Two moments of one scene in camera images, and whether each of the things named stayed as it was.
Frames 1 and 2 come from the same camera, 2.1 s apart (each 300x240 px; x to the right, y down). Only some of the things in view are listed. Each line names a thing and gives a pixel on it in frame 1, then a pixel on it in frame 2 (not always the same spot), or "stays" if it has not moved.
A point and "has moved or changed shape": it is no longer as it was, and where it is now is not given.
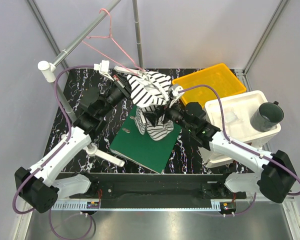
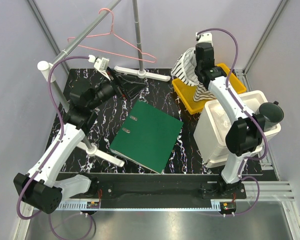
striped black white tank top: x=150 y=90 to x=184 y=69
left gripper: x=121 y=83 stays
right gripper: x=154 y=115 to x=213 y=54
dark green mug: x=266 y=116 stays
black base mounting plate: x=157 y=187 stays
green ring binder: x=130 y=144 stays
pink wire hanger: x=141 y=70 has moved or changed shape
